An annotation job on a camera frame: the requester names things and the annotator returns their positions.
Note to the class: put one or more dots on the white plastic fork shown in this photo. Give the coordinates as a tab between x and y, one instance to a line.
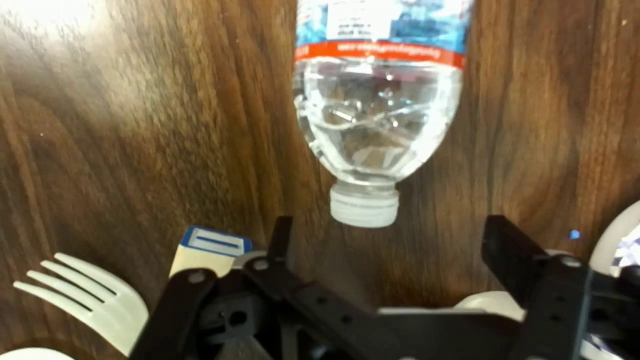
101	301

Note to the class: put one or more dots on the small wooden cube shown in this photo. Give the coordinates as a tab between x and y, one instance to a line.
211	251

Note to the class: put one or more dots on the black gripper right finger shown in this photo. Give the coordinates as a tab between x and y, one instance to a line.
518	260

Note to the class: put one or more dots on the clear plastic water bottle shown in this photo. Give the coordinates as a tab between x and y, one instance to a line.
376	112

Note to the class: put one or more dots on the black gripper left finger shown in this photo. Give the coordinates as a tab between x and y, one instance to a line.
281	240

